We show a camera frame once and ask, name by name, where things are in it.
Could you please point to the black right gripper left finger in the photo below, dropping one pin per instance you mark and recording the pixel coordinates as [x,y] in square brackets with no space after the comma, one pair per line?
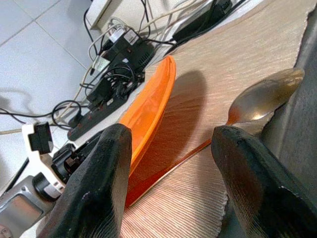
[99,188]

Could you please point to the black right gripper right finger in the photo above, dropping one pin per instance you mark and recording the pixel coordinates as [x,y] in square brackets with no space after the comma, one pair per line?
[260,198]

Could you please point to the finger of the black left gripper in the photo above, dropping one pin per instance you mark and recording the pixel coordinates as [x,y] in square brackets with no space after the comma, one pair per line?
[92,145]

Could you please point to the orange plate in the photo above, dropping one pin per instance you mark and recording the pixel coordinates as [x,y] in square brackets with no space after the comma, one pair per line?
[151,104]

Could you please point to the steel spoon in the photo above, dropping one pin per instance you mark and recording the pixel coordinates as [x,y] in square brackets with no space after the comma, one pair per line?
[260,99]

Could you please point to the black power strip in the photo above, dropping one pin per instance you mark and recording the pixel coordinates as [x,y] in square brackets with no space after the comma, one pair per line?
[99,116]

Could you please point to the black plug adapter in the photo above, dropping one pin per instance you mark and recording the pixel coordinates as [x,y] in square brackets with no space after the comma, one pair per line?
[106,86]

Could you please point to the stainless steel sink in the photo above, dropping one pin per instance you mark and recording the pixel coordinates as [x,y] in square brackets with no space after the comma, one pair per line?
[297,138]

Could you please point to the black battery charger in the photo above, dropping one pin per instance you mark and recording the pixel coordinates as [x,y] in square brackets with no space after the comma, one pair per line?
[128,52]

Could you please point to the beige woven placemat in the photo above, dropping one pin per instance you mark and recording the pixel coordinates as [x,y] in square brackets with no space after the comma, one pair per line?
[235,44]

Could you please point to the black power adapter brick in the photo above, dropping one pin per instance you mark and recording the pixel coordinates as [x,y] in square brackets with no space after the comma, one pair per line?
[203,22]

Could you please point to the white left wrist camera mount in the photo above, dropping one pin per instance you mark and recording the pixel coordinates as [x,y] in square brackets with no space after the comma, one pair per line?
[47,166]

